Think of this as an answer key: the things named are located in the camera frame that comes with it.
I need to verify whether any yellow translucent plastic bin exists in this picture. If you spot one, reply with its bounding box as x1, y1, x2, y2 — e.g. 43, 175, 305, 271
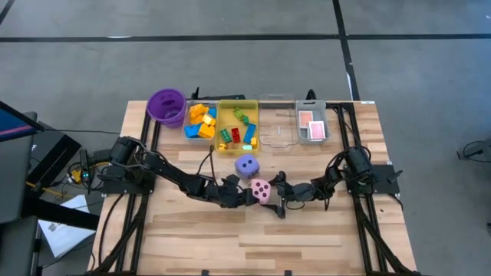
216, 98, 261, 156

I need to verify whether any purple foam die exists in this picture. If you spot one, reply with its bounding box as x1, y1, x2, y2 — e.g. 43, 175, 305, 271
234, 153, 261, 180

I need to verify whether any black power strip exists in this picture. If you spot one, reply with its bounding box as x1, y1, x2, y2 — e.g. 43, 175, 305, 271
78, 149, 93, 192

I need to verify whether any large clear plastic bin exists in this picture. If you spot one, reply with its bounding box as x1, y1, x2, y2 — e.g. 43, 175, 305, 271
255, 93, 300, 150

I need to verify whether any black metal table frame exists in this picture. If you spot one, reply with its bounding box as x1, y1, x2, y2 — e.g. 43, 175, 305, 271
86, 87, 421, 276

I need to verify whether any pink foam die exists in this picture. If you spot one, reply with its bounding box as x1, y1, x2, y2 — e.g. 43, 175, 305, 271
250, 178, 272, 205

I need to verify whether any white paper sheet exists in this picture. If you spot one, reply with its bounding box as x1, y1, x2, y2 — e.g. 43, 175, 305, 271
37, 194, 97, 258

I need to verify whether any red playing card deck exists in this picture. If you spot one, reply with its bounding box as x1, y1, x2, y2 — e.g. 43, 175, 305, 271
298, 110, 315, 128
308, 120, 327, 140

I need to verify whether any purple plastic bucket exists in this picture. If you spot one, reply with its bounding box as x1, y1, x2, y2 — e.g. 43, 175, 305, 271
145, 87, 189, 129

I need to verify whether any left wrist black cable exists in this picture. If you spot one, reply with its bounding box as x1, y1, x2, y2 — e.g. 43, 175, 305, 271
196, 144, 216, 181

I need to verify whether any black computer case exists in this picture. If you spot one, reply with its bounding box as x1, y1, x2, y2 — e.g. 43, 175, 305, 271
26, 121, 82, 189

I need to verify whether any small clear plastic bin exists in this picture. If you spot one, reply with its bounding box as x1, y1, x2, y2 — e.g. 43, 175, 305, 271
183, 98, 219, 141

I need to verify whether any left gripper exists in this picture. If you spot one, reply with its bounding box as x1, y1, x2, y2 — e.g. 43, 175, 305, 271
214, 174, 260, 210

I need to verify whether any dark grey desk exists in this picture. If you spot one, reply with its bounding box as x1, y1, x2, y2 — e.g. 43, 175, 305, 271
0, 110, 39, 276

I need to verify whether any computer monitor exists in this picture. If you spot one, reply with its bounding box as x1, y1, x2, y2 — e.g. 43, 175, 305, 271
0, 100, 44, 143

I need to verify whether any yellow angular toy block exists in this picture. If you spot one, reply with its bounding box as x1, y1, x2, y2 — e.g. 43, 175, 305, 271
189, 103, 210, 118

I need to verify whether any large long blue block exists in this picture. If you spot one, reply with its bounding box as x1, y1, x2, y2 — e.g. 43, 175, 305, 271
183, 123, 201, 139

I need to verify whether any grey plastic bin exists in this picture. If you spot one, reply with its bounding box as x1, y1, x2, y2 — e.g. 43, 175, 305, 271
294, 98, 333, 146

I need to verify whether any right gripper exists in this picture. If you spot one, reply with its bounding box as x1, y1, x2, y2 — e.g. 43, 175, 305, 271
263, 170, 319, 220

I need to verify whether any black cable on floor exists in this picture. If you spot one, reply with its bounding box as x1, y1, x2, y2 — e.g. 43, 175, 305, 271
456, 137, 491, 164

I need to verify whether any long blue brick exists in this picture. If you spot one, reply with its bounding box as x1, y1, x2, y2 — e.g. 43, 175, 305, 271
243, 123, 257, 145

